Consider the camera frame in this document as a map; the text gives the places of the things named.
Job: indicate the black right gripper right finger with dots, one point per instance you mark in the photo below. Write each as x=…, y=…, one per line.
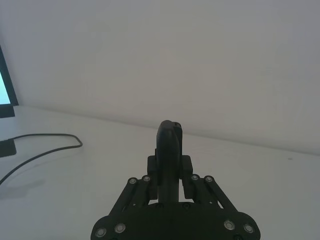
x=186, y=166

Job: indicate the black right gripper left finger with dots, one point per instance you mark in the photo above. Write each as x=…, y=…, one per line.
x=166, y=150

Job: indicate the small black box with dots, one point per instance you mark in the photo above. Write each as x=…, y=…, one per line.
x=7, y=148

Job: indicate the black framed monitor screen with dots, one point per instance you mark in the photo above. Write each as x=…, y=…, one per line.
x=7, y=95

